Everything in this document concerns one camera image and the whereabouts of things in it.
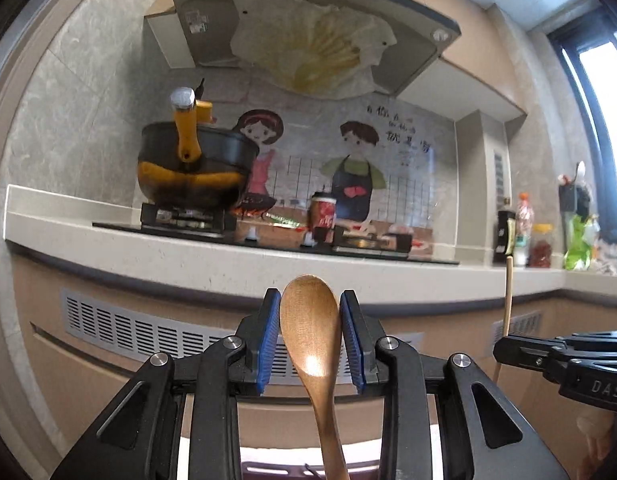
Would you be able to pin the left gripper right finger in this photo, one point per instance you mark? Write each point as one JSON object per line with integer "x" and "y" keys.
{"x": 482, "y": 433}

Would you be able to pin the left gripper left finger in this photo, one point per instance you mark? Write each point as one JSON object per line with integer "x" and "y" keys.
{"x": 137, "y": 435}

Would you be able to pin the wooden chopstick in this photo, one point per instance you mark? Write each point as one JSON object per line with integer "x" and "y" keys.
{"x": 507, "y": 309}

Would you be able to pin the wooden spoon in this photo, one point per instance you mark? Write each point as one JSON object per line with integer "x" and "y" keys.
{"x": 311, "y": 326}

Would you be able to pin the cartoon kitchen backsplash sticker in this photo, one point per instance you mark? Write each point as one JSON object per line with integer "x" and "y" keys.
{"x": 391, "y": 167}

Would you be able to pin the person's right hand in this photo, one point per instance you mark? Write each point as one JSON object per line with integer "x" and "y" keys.
{"x": 599, "y": 428}

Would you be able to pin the white textured table cloth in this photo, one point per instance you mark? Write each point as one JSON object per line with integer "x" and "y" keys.
{"x": 354, "y": 453}

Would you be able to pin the small grey vent grille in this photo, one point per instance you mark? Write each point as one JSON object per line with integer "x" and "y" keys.
{"x": 527, "y": 324}

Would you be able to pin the maroon plastic utensil holder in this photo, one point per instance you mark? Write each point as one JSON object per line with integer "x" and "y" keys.
{"x": 263, "y": 471}

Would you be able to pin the long grey vent grille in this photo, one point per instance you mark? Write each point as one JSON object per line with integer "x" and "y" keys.
{"x": 136, "y": 335}

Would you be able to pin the jar with yellow lid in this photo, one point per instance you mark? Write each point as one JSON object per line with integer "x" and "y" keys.
{"x": 540, "y": 252}

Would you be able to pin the green plastic bag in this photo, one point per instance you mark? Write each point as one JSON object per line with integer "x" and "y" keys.
{"x": 581, "y": 238}

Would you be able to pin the dark sauce bottle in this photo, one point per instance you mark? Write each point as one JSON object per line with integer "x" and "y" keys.
{"x": 505, "y": 235}

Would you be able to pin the clear bottle orange cap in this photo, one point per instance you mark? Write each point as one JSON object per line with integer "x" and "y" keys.
{"x": 524, "y": 219}

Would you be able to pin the black gas stove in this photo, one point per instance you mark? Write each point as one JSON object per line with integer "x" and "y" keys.
{"x": 272, "y": 231}

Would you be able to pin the red cola can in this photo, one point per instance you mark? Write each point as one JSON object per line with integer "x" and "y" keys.
{"x": 321, "y": 215}

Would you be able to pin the black and yellow wok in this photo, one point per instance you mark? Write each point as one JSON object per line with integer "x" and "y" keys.
{"x": 190, "y": 163}

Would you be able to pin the range hood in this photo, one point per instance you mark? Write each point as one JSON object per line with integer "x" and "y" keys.
{"x": 443, "y": 55}

